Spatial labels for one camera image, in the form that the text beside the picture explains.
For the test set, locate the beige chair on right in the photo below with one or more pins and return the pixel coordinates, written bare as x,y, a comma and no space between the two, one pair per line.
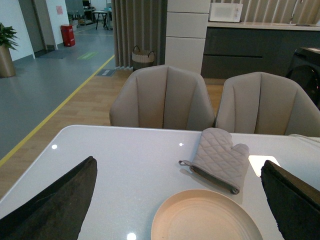
264,103

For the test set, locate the beige ribbed plate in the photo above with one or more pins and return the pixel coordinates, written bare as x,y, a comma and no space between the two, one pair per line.
199,214

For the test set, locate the woven basket with handles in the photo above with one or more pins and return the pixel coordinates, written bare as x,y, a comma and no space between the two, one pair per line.
142,58

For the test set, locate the chrome kitchen faucet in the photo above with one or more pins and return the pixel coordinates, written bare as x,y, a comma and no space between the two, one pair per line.
297,2

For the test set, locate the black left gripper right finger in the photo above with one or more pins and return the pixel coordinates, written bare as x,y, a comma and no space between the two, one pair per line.
294,204

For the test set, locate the green potted plant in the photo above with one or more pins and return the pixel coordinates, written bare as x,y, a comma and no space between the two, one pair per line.
8,36

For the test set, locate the distant black-legged table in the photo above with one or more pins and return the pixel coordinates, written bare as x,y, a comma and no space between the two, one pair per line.
106,16

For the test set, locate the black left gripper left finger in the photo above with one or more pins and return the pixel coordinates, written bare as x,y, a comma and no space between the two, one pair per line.
58,211

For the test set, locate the grey quilted oven mitt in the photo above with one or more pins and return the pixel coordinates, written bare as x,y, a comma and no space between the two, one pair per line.
218,160

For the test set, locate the white microwave oven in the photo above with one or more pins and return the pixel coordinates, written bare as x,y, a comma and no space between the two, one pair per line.
225,12

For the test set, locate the dark grey kitchen counter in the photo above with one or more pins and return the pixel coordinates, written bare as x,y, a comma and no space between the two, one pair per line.
233,51

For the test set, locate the black appliance at right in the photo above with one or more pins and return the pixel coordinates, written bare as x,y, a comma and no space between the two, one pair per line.
304,69

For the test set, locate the red box on floor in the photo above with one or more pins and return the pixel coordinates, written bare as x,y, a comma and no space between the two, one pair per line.
67,35

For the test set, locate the white drawer cabinet column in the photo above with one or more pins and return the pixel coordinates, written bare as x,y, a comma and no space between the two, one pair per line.
186,28

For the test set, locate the gold plant pot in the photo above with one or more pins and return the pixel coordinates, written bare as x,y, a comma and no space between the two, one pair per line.
7,68

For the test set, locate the beige chair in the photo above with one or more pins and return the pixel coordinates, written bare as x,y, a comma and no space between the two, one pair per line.
264,103
163,97

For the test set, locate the beige chair on left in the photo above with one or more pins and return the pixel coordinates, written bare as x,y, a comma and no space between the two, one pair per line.
163,97

